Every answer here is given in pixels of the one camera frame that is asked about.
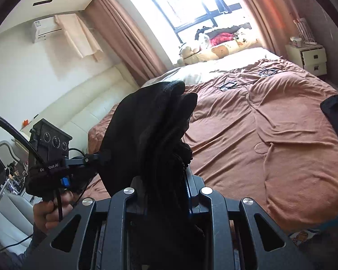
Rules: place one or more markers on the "cluttered dresser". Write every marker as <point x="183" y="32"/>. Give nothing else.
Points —
<point x="5" y="171"/>

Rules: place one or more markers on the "bear print pillow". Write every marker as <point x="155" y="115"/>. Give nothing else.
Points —
<point x="222" y="50"/>

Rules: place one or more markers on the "white nightstand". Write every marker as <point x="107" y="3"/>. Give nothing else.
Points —
<point x="312" y="57"/>

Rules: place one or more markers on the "white power strip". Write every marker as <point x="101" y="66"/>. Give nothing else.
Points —
<point x="310" y="43"/>

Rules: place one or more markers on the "person's left hand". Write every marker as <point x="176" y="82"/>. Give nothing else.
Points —
<point x="45" y="213"/>

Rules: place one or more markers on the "black cloth with white trim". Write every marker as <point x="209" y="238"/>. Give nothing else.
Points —
<point x="211" y="31"/>

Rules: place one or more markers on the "striped rack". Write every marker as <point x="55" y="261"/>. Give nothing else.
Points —
<point x="304" y="29"/>

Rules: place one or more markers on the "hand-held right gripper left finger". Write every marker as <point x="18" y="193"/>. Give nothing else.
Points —
<point x="121" y="202"/>

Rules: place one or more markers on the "ceiling air vent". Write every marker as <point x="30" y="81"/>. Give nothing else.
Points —
<point x="42" y="2"/>

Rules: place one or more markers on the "person's left forearm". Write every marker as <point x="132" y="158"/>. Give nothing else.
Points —
<point x="31" y="244"/>

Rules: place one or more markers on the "window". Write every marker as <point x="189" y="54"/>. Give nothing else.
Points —
<point x="183" y="8"/>

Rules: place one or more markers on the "brown curtain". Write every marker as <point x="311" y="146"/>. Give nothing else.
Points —
<point x="264" y="14"/>
<point x="121" y="33"/>

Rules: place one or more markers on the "red cloth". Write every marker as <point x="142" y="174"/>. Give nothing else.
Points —
<point x="221" y="38"/>

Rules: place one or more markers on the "black pants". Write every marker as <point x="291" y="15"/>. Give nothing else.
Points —
<point x="146" y="123"/>

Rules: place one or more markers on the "cartoon print bedsheet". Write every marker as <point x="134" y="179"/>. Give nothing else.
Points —
<point x="302" y="237"/>

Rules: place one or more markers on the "white padded headboard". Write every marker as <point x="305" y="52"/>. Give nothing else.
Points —
<point x="81" y="109"/>

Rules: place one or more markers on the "cream plush toy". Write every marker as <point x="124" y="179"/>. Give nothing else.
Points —
<point x="186" y="51"/>

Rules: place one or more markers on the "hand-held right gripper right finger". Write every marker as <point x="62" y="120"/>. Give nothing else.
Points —
<point x="197" y="199"/>

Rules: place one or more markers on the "brown blanket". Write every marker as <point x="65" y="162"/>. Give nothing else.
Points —
<point x="256" y="123"/>

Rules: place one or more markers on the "dark cloth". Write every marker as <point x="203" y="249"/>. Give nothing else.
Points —
<point x="336" y="112"/>

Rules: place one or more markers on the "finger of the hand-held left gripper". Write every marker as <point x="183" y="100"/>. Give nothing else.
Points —
<point x="81" y="161"/>

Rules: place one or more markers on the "white air conditioner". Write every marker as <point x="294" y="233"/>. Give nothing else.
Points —
<point x="45" y="26"/>

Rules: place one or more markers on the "beige hanging cloth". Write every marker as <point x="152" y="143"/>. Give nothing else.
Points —
<point x="79" y="36"/>

